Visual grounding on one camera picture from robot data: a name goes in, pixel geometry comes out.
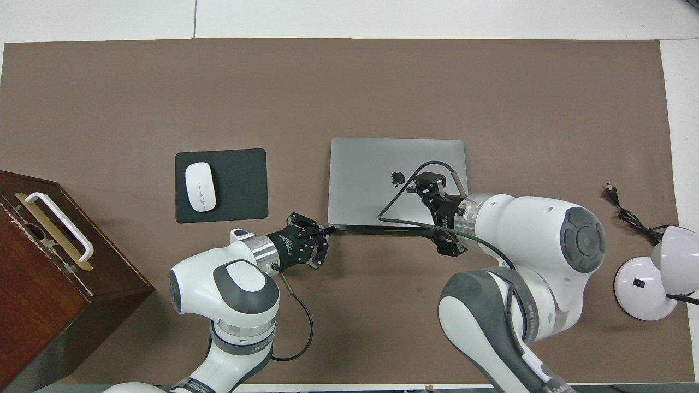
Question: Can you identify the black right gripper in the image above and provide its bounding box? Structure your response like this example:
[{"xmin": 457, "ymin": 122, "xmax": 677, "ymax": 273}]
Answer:
[{"xmin": 407, "ymin": 172, "xmax": 469, "ymax": 257}]

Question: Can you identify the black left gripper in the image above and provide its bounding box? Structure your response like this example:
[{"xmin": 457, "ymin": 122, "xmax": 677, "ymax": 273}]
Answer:
[{"xmin": 266, "ymin": 212, "xmax": 335, "ymax": 272}]

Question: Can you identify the silver grey laptop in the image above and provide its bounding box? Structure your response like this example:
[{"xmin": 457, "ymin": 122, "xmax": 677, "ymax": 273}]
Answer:
[{"xmin": 327, "ymin": 137, "xmax": 469, "ymax": 234}]

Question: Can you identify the black mouse pad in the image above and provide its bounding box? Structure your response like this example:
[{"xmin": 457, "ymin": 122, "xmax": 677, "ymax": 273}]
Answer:
[{"xmin": 175, "ymin": 148, "xmax": 269, "ymax": 224}]

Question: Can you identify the white computer mouse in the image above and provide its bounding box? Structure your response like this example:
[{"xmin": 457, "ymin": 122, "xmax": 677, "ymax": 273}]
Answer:
[{"xmin": 185, "ymin": 162, "xmax": 217, "ymax": 213}]

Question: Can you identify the brown table mat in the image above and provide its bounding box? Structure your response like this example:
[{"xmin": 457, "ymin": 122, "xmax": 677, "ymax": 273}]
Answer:
[{"xmin": 0, "ymin": 38, "xmax": 695, "ymax": 385}]

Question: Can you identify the white desk lamp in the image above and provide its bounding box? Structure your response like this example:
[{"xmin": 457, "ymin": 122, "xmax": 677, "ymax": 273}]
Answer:
[{"xmin": 614, "ymin": 225, "xmax": 699, "ymax": 321}]

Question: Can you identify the dark brown wooden box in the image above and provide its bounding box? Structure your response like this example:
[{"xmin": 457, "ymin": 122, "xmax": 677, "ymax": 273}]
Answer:
[{"xmin": 0, "ymin": 170, "xmax": 156, "ymax": 393}]

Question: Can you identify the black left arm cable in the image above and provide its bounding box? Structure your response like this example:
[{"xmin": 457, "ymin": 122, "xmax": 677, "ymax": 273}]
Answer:
[{"xmin": 270, "ymin": 265, "xmax": 316, "ymax": 362}]

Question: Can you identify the black lamp power cord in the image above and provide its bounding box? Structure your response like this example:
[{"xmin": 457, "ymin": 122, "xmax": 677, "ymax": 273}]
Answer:
[{"xmin": 605, "ymin": 184, "xmax": 664, "ymax": 245}]

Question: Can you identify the gold handle plate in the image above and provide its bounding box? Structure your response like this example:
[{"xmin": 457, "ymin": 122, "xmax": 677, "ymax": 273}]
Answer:
[{"xmin": 15, "ymin": 192, "xmax": 93, "ymax": 272}]

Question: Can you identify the white box handle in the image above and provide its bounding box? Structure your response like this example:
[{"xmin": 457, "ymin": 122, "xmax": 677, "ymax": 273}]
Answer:
[{"xmin": 25, "ymin": 192, "xmax": 94, "ymax": 264}]

